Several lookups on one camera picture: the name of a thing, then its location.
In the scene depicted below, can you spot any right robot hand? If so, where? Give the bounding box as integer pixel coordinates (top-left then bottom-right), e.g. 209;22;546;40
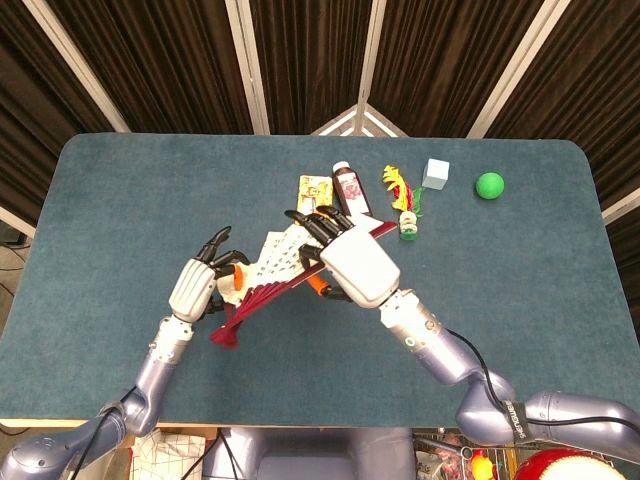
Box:
284;204;401;309

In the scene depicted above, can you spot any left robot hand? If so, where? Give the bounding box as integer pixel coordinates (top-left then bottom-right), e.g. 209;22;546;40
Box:
168;225;251;324

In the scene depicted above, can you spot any red ribbed paper folding fan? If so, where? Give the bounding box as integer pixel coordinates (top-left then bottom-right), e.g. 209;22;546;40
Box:
208;215;400;349

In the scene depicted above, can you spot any brown bottle with white cap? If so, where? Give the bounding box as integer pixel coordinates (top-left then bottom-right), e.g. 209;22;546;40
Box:
331;160;374;219

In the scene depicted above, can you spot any feather shuttlecock with green base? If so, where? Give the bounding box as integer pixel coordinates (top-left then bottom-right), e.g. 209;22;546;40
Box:
382;163;424;243

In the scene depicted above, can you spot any yellow snack packet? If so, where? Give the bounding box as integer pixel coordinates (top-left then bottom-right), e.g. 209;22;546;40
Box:
298;174;335;215

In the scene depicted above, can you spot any blue felt table cover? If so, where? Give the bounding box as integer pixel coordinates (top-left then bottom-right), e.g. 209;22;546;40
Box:
0;132;640;434

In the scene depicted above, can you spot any light blue cube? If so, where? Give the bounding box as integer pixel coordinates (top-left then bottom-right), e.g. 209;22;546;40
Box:
421;157;451;191

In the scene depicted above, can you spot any brown cardboard box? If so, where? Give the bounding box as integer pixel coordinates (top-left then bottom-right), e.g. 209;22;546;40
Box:
154;426;220;444

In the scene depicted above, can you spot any green ball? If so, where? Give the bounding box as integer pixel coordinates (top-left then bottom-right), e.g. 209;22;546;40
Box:
474;171;506;201

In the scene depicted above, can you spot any white checked cloth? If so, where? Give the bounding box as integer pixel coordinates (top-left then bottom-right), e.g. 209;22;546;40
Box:
130;428;207;480

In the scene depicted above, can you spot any lavender robot torso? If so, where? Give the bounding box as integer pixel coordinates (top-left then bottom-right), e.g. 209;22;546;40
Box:
202;426;416;480

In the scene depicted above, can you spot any brown pleated curtain panel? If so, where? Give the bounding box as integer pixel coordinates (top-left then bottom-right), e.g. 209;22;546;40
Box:
0;0;119;214
47;0;254;135
487;0;640;211
249;0;374;135
369;0;544;139

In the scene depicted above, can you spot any yellow toy chicken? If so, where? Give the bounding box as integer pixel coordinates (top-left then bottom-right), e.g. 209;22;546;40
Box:
469;448;496;480

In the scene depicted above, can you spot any red and white round object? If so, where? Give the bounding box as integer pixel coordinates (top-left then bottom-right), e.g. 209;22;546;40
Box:
514;447;621;480

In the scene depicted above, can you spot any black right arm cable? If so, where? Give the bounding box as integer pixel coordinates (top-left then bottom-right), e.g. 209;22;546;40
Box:
444;327;640;431

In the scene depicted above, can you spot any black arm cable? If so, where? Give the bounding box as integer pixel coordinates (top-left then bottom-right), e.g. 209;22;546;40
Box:
64;384;140;480
444;327;640;431

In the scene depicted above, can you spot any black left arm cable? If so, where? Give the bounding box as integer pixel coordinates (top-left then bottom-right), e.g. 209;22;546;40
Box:
64;384;140;480

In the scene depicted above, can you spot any black cable beside torso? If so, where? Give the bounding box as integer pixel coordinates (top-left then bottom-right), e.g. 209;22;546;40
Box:
187;429;237;480

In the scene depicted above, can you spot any white screen frame post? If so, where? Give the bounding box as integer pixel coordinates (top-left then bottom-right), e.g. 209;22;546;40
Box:
602;188;640;226
467;0;571;139
0;206;36;239
224;0;271;135
22;0;131;134
310;0;409;138

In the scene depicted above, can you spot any metal wire basket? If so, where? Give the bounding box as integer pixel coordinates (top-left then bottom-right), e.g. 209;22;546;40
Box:
412;427;519;480

